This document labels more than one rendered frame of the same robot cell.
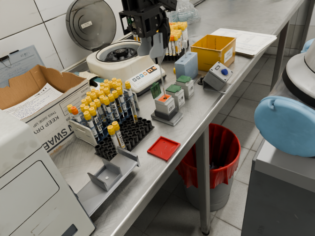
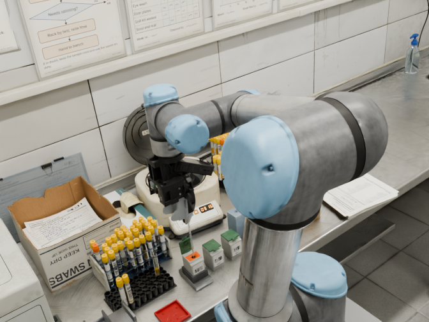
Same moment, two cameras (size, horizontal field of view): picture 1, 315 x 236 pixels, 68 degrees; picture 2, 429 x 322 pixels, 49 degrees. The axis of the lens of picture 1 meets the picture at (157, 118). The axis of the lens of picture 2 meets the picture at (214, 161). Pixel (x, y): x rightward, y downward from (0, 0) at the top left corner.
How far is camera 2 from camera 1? 0.64 m
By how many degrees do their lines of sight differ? 14
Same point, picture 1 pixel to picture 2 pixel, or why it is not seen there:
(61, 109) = (83, 243)
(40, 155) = (41, 301)
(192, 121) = (219, 291)
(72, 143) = (87, 280)
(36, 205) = not seen: outside the picture
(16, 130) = (29, 282)
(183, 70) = (234, 223)
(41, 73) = (82, 185)
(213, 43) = not seen: hidden behind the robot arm
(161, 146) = (172, 312)
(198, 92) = not seen: hidden behind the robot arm
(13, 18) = (67, 124)
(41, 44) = (91, 149)
